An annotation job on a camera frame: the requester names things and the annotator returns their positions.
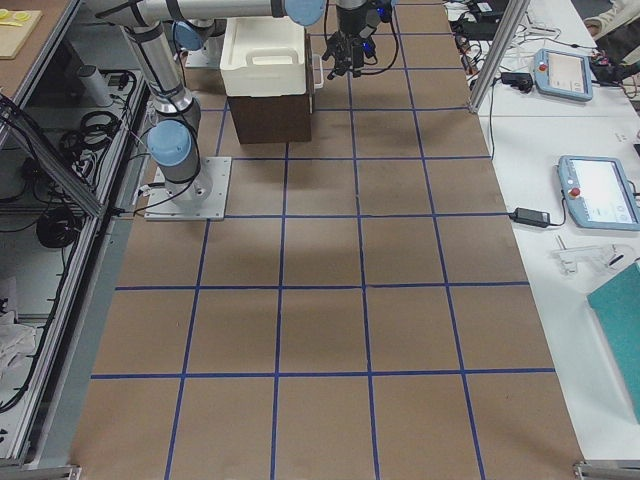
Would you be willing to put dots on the aluminium frame post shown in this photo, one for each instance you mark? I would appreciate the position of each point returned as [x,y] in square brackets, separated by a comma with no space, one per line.
[505,33]

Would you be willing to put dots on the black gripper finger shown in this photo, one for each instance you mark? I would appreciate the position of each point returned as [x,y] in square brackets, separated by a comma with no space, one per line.
[338,70]
[357,66]

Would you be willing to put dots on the far blue teach pendant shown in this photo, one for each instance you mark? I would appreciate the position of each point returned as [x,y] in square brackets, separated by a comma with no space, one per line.
[561,74]

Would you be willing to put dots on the dark brown wooden cabinet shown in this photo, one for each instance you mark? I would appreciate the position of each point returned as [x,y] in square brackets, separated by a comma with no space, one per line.
[277,119]

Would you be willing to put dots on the clear acrylic bracket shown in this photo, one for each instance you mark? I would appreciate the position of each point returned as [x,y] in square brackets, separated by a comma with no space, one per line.
[602,259]

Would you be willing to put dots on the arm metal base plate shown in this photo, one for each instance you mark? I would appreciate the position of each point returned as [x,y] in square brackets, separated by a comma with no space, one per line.
[205,199]

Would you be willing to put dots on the grey cylinder speaker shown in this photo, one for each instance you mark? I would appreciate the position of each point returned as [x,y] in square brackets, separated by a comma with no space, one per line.
[95,85]

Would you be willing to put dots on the blue teach pendant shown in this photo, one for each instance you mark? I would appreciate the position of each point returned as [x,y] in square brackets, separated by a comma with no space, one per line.
[561,74]
[597,193]

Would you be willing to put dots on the white crumpled cloth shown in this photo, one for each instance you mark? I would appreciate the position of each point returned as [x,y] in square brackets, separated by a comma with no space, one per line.
[17,340]

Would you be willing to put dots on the black power adapter brick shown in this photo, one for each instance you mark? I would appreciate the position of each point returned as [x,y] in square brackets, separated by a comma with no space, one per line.
[530,217]

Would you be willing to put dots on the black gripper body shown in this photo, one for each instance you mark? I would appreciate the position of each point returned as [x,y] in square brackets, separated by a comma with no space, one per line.
[349,19]

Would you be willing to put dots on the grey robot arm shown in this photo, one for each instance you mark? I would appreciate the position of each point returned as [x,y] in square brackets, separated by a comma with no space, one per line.
[192,30]
[141,23]

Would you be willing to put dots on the white plastic tray box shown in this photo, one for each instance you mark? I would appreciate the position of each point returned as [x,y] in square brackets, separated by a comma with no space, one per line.
[263,57]

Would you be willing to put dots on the near blue teach pendant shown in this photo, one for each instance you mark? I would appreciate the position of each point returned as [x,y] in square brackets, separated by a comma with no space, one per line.
[597,193]

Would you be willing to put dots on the wooden drawer with white handle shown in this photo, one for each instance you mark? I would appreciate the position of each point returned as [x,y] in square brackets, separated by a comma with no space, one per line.
[314,73]

